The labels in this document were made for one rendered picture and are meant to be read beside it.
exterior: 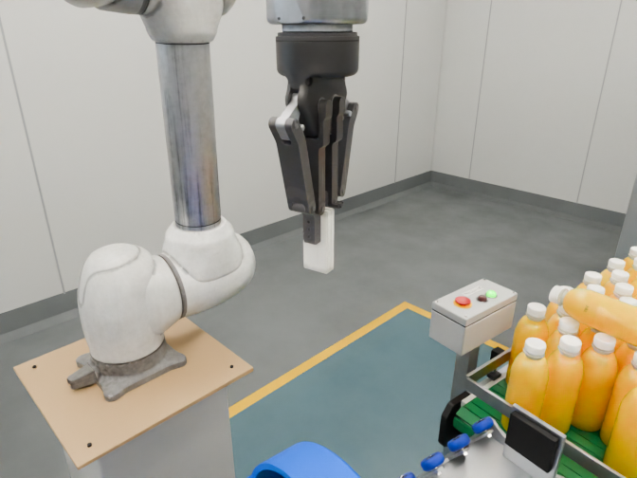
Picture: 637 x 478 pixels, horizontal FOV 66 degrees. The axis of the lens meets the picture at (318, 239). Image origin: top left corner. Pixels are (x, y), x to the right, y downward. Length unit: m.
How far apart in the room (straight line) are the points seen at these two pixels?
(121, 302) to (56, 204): 2.33
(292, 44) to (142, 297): 0.71
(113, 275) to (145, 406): 0.27
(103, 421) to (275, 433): 1.42
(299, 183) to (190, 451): 0.87
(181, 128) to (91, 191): 2.40
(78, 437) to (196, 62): 0.72
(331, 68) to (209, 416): 0.91
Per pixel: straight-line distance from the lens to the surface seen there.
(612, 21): 5.11
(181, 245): 1.08
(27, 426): 2.77
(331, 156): 0.49
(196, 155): 1.02
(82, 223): 3.41
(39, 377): 1.24
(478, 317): 1.18
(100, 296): 1.03
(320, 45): 0.44
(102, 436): 1.04
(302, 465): 0.63
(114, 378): 1.13
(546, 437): 0.99
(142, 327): 1.06
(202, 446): 1.23
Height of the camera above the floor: 1.69
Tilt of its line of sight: 23 degrees down
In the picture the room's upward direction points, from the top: straight up
